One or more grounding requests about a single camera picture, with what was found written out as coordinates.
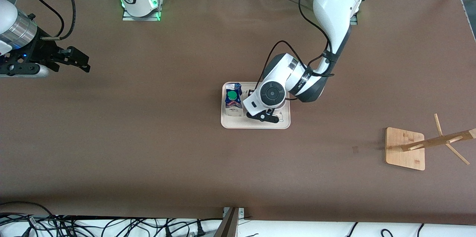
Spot blue milk carton green cap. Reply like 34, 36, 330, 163
224, 83, 244, 117

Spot cream tray with bunny print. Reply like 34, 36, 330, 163
221, 82, 290, 129

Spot dark metal bar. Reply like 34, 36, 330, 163
213, 207, 241, 237

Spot wooden mug stand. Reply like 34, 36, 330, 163
385, 113, 476, 171

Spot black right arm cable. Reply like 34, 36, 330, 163
28, 0, 77, 40

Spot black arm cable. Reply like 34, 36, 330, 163
260, 0, 337, 102
28, 0, 77, 40

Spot silver metal bracket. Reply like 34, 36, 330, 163
222, 207, 245, 220

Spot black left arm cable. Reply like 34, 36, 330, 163
260, 0, 337, 102

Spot black cable tangle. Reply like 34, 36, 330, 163
0, 202, 223, 237

